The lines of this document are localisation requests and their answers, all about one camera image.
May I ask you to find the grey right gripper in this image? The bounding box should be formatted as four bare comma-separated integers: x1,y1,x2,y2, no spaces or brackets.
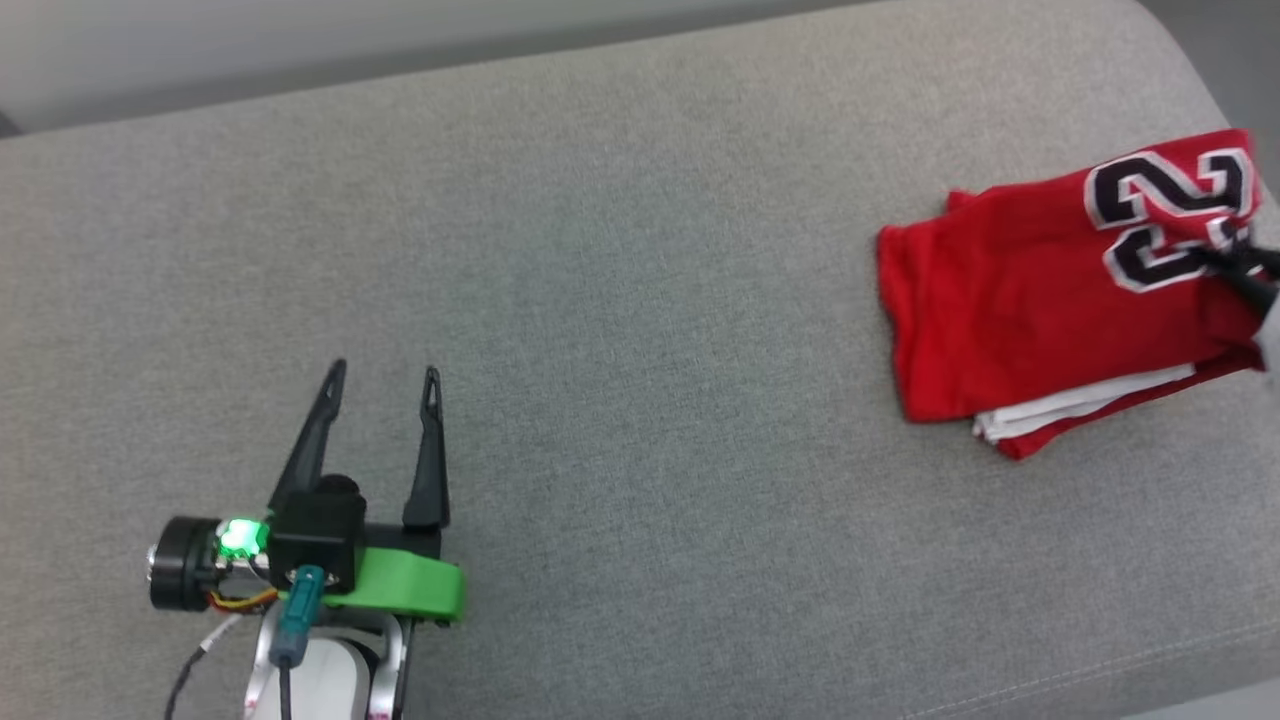
1190,244,1280,374

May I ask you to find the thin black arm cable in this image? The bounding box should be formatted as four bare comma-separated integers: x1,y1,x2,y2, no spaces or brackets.
163,640,219,720

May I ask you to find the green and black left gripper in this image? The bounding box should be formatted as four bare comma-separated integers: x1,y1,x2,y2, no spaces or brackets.
149,359,467,627

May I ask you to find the teal plug camera cable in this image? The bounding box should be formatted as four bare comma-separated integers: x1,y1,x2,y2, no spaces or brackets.
272,565,327,720

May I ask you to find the grey fabric sofa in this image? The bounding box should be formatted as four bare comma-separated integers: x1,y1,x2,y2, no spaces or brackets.
0,0,1280,720

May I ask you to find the red basketball jersey garment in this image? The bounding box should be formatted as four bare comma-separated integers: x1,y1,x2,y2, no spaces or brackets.
877,128,1269,461

